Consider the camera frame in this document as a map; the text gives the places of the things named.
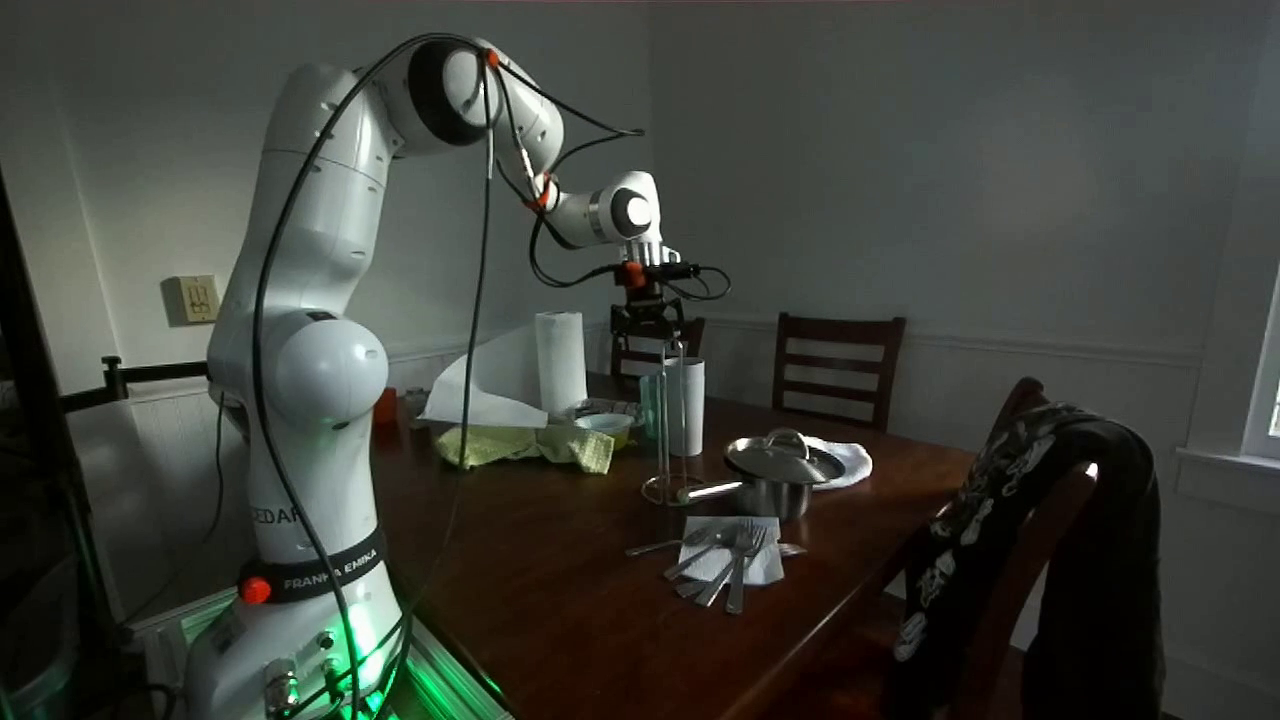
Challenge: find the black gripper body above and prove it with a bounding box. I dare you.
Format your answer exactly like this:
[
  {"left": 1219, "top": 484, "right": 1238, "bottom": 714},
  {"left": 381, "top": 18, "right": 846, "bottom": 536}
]
[{"left": 621, "top": 281, "right": 693, "bottom": 331}]

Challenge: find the tall white cup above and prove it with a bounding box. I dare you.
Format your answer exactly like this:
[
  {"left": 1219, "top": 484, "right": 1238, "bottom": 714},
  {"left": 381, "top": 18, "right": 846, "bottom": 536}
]
[{"left": 665, "top": 353, "right": 708, "bottom": 465}]

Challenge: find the green plastic cup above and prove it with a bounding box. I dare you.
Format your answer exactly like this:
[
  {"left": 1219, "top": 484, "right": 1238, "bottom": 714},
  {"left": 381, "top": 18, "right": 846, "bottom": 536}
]
[{"left": 637, "top": 362, "right": 671, "bottom": 453}]

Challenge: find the dark wooden slat chair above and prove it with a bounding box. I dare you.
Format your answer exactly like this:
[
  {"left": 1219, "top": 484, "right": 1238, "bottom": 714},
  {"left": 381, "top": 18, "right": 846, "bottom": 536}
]
[
  {"left": 769, "top": 312, "right": 910, "bottom": 434},
  {"left": 609, "top": 298, "right": 708, "bottom": 403}
]

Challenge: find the white paper towel roll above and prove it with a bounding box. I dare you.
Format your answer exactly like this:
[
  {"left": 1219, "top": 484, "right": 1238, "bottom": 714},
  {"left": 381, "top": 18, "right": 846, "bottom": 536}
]
[{"left": 416, "top": 308, "right": 593, "bottom": 430}]

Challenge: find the white bowl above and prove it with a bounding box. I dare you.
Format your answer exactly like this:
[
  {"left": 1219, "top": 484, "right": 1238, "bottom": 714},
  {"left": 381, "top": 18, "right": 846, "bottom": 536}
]
[
  {"left": 797, "top": 430, "right": 881, "bottom": 497},
  {"left": 565, "top": 403, "right": 638, "bottom": 443}
]

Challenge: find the yellow-green cloth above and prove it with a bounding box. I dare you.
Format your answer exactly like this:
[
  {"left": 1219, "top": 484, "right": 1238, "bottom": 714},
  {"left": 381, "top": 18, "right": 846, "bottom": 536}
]
[{"left": 432, "top": 416, "right": 633, "bottom": 481}]

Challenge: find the steel pot with lid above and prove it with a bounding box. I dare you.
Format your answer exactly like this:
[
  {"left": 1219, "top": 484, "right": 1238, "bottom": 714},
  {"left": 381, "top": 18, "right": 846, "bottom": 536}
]
[{"left": 677, "top": 426, "right": 836, "bottom": 549}]

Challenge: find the silver spoon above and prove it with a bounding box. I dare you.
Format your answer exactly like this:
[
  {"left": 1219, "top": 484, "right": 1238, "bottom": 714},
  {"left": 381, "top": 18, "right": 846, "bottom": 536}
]
[{"left": 621, "top": 531, "right": 693, "bottom": 563}]

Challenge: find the silver knife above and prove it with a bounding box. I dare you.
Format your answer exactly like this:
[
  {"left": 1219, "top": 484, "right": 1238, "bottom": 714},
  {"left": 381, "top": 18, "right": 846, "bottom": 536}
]
[{"left": 723, "top": 536, "right": 758, "bottom": 619}]

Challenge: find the wooden chair with jacket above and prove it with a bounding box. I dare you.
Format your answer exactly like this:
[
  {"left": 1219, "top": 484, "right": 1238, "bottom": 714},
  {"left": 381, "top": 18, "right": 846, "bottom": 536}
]
[{"left": 755, "top": 453, "right": 1112, "bottom": 720}]

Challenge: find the black patterned jacket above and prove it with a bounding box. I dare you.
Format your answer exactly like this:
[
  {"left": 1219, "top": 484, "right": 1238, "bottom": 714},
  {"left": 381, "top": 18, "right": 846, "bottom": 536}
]
[{"left": 881, "top": 401, "right": 1172, "bottom": 720}]

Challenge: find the black panel stand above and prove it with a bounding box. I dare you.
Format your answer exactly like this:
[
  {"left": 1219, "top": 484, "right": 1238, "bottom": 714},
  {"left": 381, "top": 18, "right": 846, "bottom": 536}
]
[{"left": 0, "top": 166, "right": 135, "bottom": 720}]

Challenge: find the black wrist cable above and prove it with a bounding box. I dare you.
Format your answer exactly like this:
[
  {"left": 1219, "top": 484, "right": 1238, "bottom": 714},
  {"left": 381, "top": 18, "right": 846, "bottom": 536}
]
[{"left": 478, "top": 50, "right": 734, "bottom": 304}]

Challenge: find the robot base mount platform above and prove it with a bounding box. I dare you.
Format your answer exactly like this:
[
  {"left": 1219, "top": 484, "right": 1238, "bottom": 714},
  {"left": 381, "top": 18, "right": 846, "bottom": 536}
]
[{"left": 123, "top": 580, "right": 518, "bottom": 720}]

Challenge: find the long black cable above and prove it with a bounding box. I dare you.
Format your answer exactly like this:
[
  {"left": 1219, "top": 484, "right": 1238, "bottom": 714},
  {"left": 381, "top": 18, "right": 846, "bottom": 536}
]
[{"left": 238, "top": 30, "right": 501, "bottom": 720}]

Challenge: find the wall power outlet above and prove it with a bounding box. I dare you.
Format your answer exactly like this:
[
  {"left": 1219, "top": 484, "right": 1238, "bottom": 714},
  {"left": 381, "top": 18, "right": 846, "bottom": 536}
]
[{"left": 160, "top": 272, "right": 225, "bottom": 331}]

